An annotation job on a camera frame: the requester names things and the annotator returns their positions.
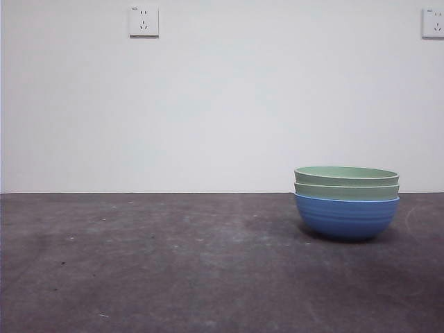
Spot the green ribbed bowl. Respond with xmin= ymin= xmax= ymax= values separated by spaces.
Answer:
xmin=293 ymin=180 xmax=401 ymax=201
xmin=293 ymin=166 xmax=400 ymax=186

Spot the blue ribbed bowl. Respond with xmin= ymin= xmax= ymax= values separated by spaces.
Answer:
xmin=293 ymin=192 xmax=401 ymax=243

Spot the white wall socket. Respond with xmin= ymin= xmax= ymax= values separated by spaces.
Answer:
xmin=129 ymin=5 xmax=160 ymax=38
xmin=422 ymin=7 xmax=444 ymax=40

